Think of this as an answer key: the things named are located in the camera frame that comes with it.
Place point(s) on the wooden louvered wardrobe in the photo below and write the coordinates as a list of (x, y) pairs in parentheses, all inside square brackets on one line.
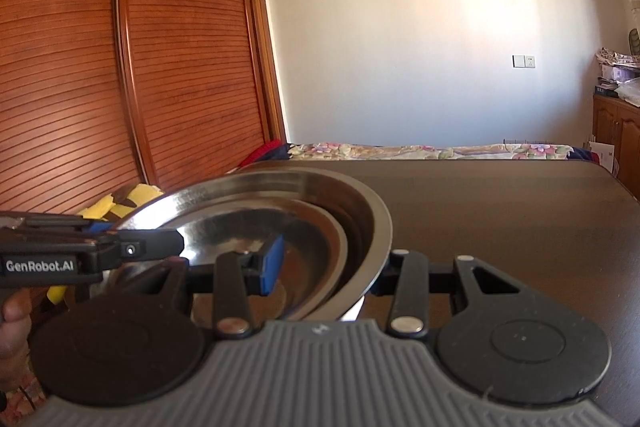
[(125, 57)]

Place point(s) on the wooden cabinet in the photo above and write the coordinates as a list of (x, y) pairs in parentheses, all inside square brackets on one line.
[(617, 132)]

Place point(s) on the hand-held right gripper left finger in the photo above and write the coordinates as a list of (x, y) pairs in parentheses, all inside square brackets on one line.
[(272, 264)]

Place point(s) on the white wall socket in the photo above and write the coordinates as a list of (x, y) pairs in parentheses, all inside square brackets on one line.
[(524, 61)]

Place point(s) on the yellow plush toy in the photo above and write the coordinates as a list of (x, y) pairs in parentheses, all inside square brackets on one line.
[(135, 197)]

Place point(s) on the large stainless steel bowl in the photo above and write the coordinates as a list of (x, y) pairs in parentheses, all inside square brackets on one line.
[(225, 192)]

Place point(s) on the floral blanket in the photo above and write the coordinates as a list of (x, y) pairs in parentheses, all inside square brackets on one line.
[(400, 152)]

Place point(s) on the person's left hand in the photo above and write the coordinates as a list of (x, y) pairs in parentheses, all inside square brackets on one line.
[(12, 332)]

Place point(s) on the stack of boxes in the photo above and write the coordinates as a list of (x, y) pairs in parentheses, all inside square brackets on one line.
[(612, 82)]

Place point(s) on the clear plastic bag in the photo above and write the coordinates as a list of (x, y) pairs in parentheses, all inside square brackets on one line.
[(631, 91)]

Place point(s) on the red cloth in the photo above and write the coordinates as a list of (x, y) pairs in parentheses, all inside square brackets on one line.
[(262, 152)]

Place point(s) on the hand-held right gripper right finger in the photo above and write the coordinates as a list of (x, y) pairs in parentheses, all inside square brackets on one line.
[(410, 277)]

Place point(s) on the printed cloth pile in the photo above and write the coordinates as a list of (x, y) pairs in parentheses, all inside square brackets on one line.
[(617, 56)]

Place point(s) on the woven hand fan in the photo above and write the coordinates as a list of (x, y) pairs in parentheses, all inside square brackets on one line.
[(635, 41)]

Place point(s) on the white paper sheet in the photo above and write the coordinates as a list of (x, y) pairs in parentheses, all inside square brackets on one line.
[(602, 154)]

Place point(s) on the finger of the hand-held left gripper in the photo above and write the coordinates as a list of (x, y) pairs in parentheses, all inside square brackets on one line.
[(100, 228), (150, 246)]

